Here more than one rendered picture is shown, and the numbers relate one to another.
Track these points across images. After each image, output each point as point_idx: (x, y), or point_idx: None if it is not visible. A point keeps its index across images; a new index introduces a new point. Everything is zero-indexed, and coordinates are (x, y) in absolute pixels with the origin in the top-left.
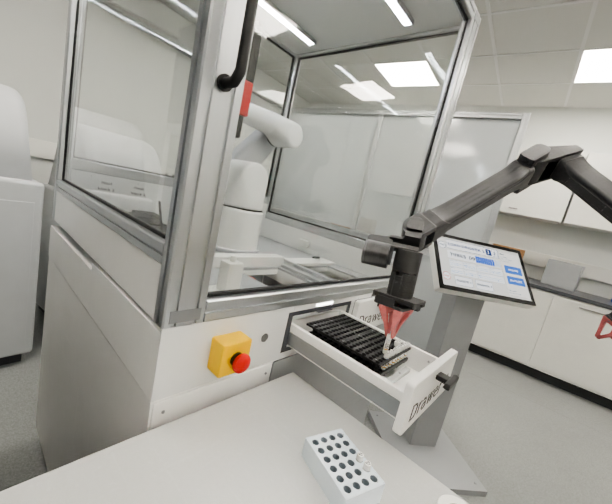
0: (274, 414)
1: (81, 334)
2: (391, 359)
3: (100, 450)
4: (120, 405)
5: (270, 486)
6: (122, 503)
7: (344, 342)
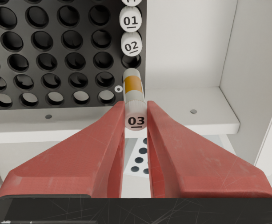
0: (50, 145)
1: None
2: (146, 20)
3: None
4: None
5: (130, 189)
6: None
7: None
